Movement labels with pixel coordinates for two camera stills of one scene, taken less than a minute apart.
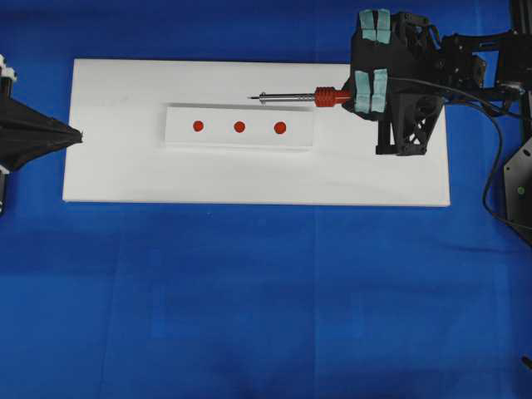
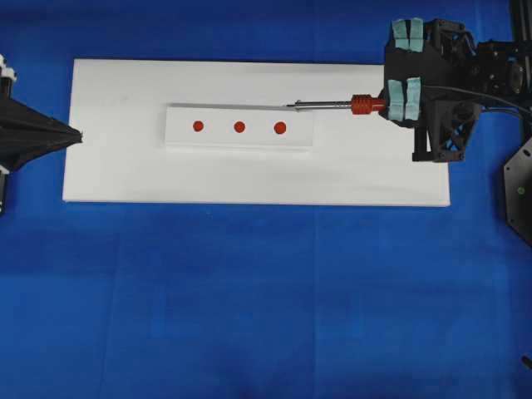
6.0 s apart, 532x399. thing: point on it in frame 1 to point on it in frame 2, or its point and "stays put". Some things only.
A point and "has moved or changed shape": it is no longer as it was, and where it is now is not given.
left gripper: [26, 133] stays put
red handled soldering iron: [326, 96] has moved or changed shape
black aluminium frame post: [522, 21] stays put
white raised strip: [238, 128] stays put
